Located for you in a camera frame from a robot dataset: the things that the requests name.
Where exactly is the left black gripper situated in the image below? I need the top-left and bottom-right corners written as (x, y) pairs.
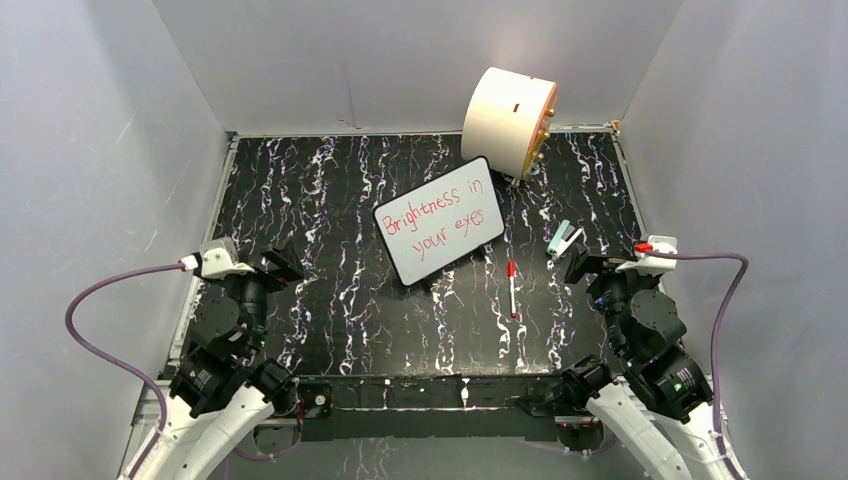
top-left (222, 234), bottom-right (302, 352)

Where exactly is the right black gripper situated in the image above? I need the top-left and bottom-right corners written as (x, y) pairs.
top-left (562, 241), bottom-right (657, 355)

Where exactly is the red capped whiteboard marker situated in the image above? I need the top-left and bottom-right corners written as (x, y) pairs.
top-left (507, 259), bottom-right (518, 319)

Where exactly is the white whiteboard black frame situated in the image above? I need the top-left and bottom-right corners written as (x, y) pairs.
top-left (372, 156), bottom-right (505, 287)

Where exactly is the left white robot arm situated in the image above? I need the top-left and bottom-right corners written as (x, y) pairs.
top-left (120, 237), bottom-right (305, 479)

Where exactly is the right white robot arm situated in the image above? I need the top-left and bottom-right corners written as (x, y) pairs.
top-left (560, 235), bottom-right (749, 479)

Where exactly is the light blue whiteboard eraser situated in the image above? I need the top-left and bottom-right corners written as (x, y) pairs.
top-left (546, 220), bottom-right (584, 259)

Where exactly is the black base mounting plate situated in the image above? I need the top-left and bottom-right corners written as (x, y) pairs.
top-left (231, 374), bottom-right (604, 444)

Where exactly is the white cylindrical drum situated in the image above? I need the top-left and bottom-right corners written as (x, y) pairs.
top-left (461, 67), bottom-right (559, 184)

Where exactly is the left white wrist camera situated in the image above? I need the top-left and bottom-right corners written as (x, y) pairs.
top-left (194, 237), bottom-right (255, 280)

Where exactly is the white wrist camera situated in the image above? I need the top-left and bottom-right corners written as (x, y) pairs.
top-left (615, 234), bottom-right (678, 276)
top-left (194, 237), bottom-right (255, 280)

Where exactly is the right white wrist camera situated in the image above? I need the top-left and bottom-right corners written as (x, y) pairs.
top-left (615, 234), bottom-right (678, 276)

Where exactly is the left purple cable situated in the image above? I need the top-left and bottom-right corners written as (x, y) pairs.
top-left (64, 262), bottom-right (303, 480)

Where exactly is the aluminium frame rail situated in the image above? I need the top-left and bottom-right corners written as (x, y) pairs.
top-left (132, 374), bottom-right (729, 427)

